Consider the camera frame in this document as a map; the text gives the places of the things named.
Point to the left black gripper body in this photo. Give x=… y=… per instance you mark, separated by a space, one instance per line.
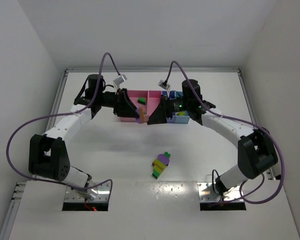
x=118 y=102

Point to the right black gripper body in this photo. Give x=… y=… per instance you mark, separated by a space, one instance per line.
x=167 y=107

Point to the lime green lego brick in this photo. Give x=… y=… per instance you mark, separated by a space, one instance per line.
x=182 y=113

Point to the dark green lego brick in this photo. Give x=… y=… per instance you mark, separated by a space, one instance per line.
x=141 y=100

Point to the purple orange lego piece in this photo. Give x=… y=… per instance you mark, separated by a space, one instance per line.
x=141 y=119

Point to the multicolour lego stack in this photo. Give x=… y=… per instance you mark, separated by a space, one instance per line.
x=160 y=163

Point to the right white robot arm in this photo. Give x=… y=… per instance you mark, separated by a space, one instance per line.
x=255 y=151

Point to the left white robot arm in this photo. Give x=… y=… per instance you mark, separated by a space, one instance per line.
x=48 y=155

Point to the light blue bin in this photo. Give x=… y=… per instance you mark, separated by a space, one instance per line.
x=181 y=119

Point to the dark blue bin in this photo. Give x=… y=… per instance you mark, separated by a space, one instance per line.
x=172 y=96

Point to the small pink bin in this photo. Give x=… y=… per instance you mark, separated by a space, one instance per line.
x=152 y=102

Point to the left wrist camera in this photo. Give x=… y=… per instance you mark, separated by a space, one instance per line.
x=119 y=80

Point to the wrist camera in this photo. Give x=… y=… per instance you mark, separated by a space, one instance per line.
x=164 y=85
x=119 y=80

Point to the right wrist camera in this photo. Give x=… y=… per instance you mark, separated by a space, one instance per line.
x=164 y=85

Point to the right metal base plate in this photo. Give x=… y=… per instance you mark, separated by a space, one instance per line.
x=208 y=196

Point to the metal base plate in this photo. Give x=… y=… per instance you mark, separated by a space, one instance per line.
x=208 y=196
x=97 y=195

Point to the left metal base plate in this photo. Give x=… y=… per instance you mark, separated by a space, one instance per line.
x=97 y=195

